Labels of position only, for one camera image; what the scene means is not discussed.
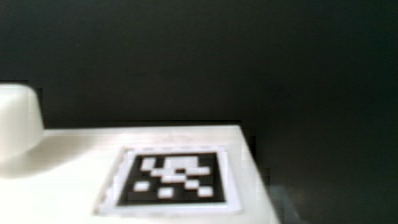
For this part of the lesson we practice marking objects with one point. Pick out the white front drawer box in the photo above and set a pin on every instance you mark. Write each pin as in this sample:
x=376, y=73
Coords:
x=150, y=175

